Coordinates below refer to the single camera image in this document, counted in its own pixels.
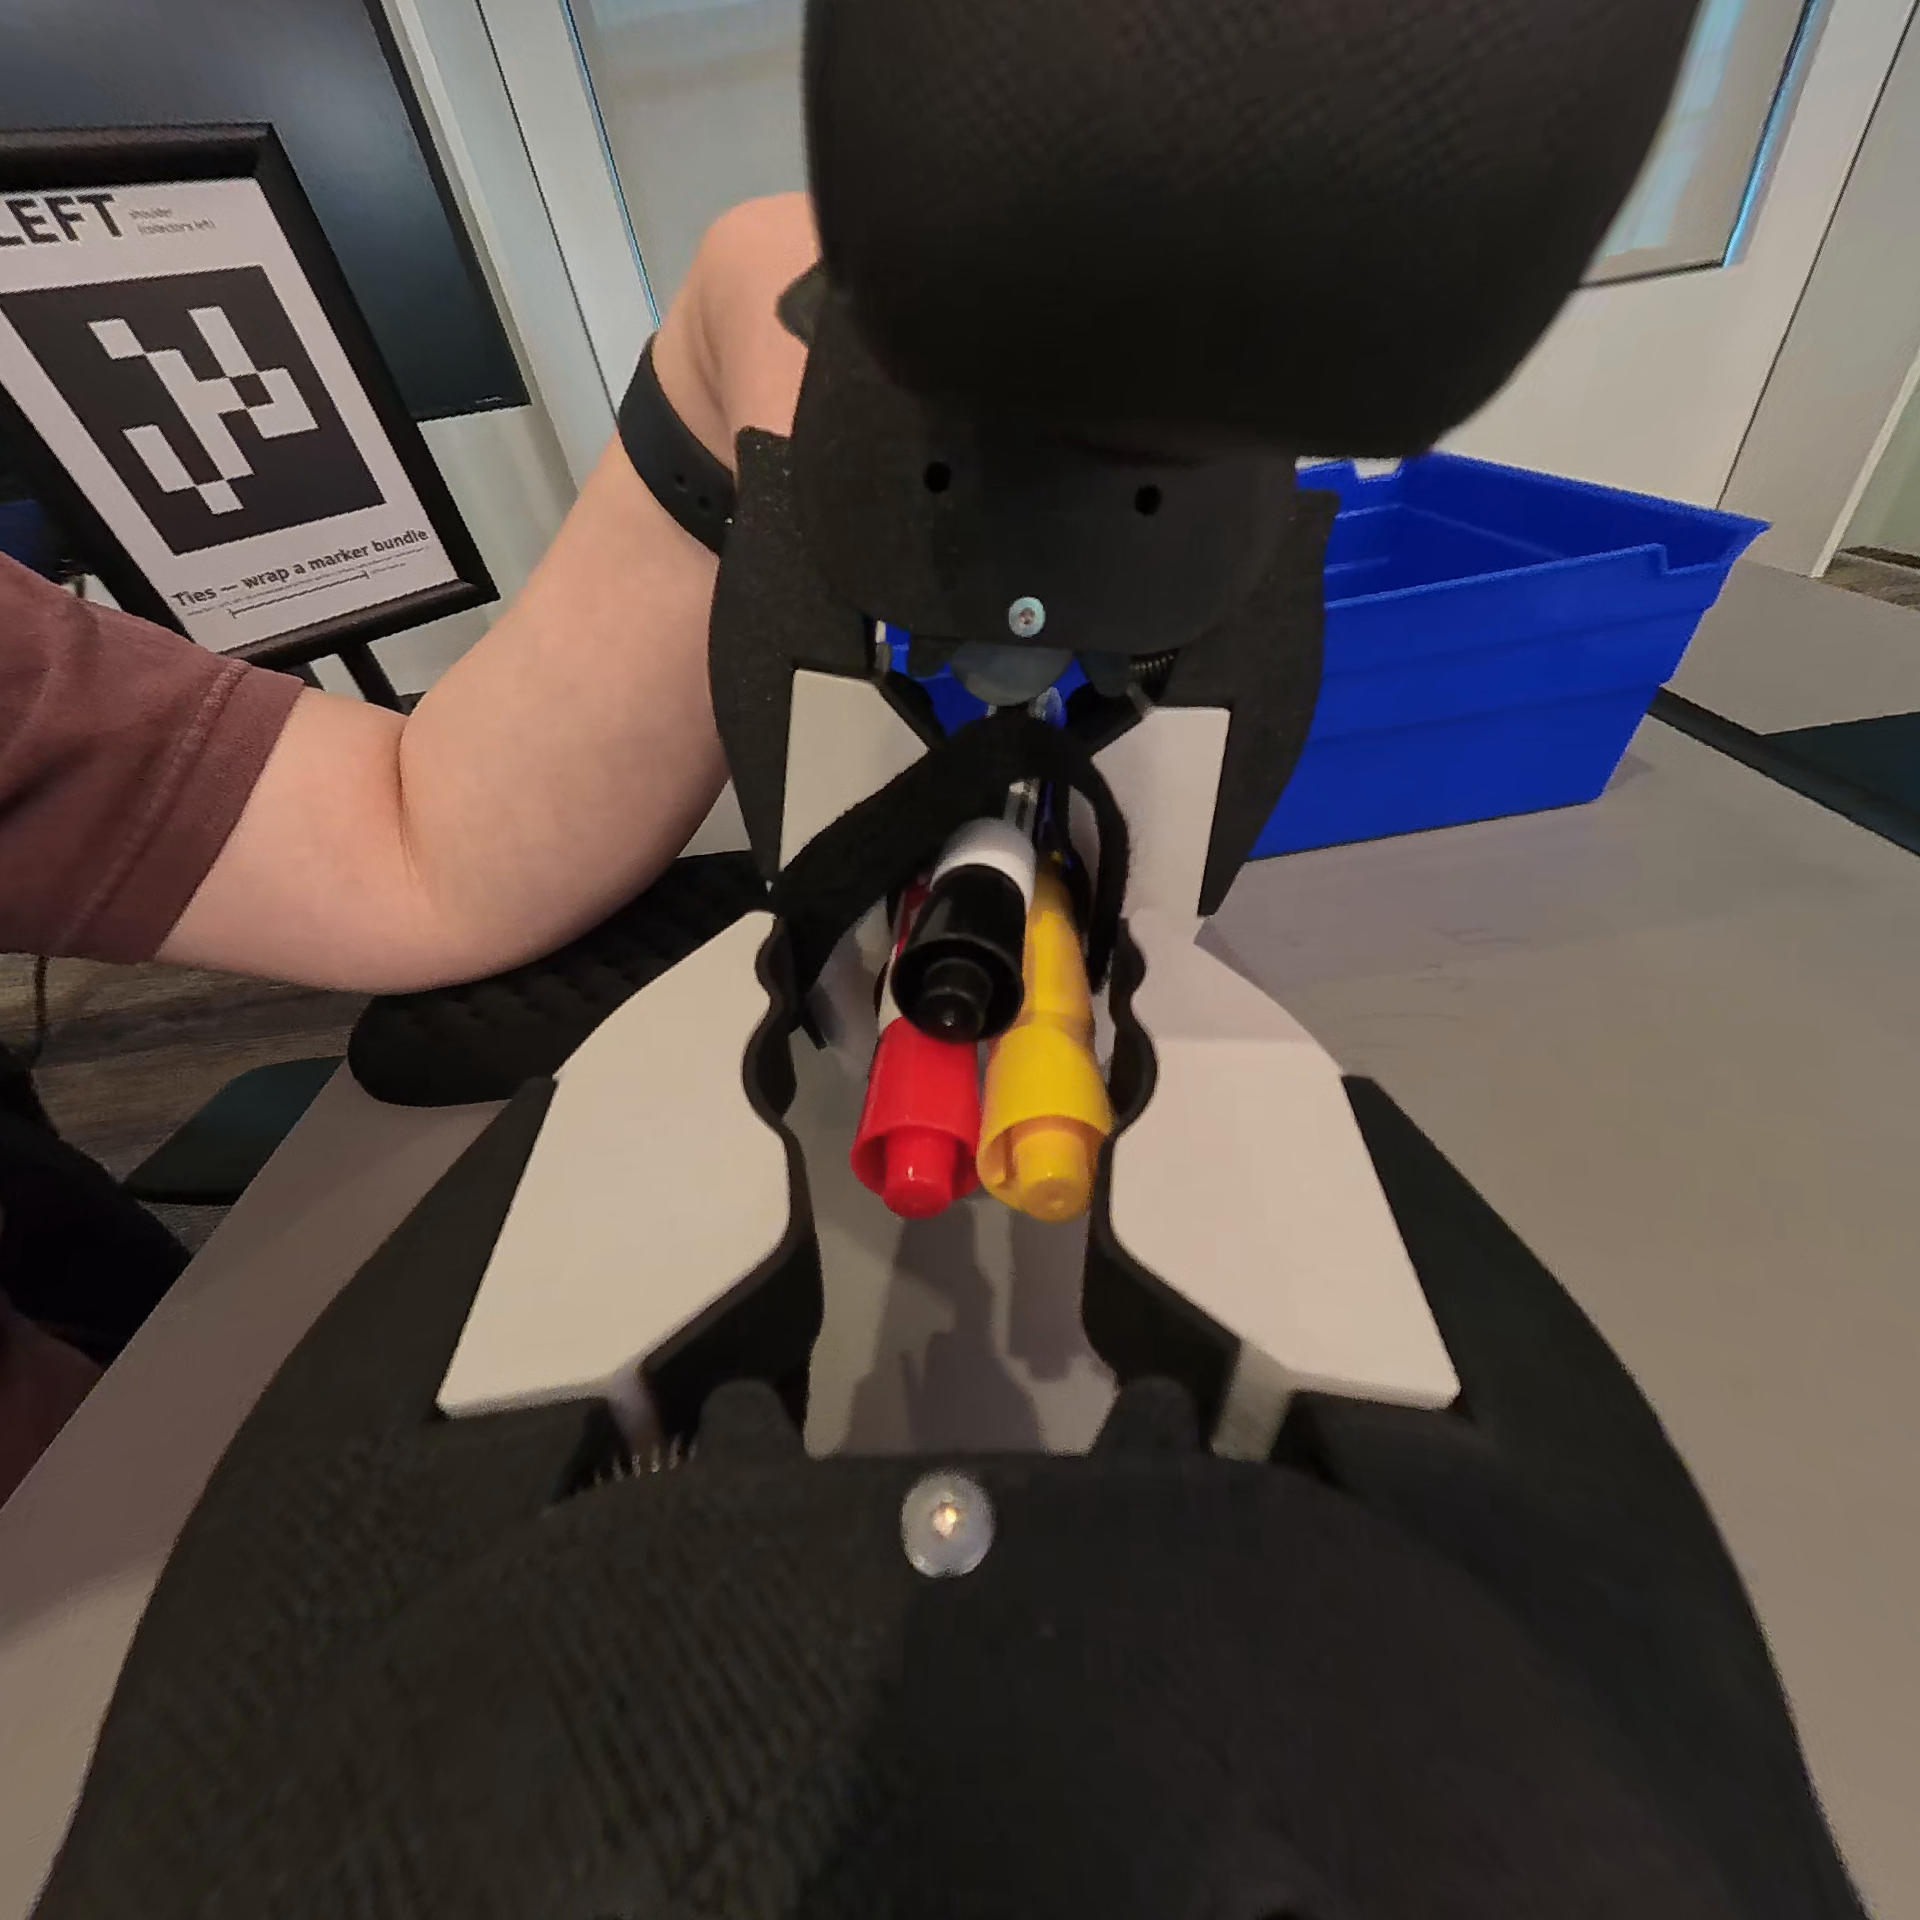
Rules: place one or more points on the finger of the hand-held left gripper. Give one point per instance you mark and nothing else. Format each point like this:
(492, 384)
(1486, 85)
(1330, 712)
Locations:
(1176, 812)
(839, 748)

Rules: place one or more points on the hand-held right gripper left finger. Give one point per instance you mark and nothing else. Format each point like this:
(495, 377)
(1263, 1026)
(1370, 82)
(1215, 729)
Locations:
(632, 1216)

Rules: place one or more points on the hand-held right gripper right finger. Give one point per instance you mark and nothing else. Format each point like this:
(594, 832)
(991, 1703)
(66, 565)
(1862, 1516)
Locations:
(1274, 1216)

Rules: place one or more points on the black cap marker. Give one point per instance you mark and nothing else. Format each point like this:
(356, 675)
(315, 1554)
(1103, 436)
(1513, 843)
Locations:
(960, 961)

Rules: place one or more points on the yellow marker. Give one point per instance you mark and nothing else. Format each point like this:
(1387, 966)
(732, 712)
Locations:
(1041, 1110)

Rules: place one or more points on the red cap marker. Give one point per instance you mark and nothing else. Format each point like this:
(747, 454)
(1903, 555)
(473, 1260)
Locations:
(916, 1110)

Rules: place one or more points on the person's left forearm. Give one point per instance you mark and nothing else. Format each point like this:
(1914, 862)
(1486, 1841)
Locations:
(495, 748)

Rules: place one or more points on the person's left hand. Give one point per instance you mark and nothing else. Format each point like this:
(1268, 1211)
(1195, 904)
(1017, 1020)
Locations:
(734, 314)

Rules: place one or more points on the black wrist band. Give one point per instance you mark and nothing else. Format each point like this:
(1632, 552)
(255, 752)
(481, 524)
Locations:
(673, 463)

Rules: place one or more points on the blue plastic bin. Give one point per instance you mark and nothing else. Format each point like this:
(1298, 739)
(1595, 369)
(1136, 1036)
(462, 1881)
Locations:
(1501, 645)

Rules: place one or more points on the dark trousers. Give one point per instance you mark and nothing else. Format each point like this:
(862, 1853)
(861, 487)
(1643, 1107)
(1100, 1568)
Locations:
(75, 1199)

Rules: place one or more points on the black framed tag sign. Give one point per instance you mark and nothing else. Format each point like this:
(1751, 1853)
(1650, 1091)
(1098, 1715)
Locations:
(227, 391)

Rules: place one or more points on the dark wall screen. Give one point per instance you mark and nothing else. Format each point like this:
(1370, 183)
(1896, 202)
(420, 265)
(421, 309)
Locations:
(388, 152)

